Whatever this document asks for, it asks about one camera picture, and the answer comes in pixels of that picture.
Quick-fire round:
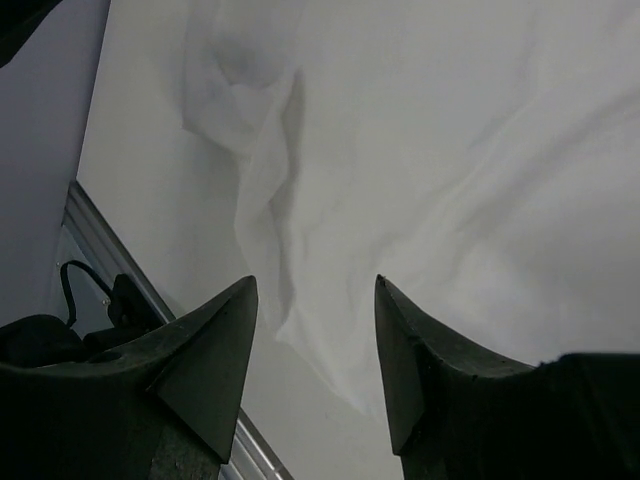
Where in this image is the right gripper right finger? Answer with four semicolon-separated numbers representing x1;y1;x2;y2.
375;277;639;479

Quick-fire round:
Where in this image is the white t shirt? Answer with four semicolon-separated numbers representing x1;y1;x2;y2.
183;1;639;418

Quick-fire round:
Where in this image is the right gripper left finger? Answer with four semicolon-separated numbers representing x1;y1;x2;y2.
1;276;258;479

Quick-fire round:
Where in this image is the aluminium rail frame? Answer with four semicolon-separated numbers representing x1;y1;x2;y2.
54;179;296;480

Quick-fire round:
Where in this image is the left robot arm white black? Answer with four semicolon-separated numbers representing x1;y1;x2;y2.
1;260;164;368

